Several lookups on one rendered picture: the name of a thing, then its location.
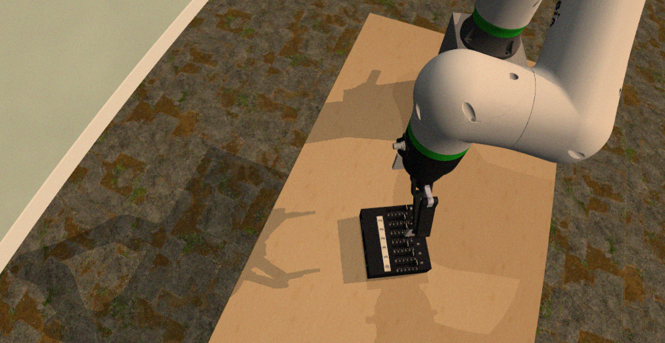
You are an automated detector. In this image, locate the black lighting desk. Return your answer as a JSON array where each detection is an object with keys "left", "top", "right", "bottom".
[{"left": 359, "top": 204, "right": 432, "bottom": 279}]

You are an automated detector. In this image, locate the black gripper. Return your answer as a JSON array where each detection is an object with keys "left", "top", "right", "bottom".
[{"left": 392, "top": 149, "right": 442, "bottom": 238}]

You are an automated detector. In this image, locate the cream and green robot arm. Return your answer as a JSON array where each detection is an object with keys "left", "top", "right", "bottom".
[{"left": 392, "top": 0, "right": 645, "bottom": 177}]

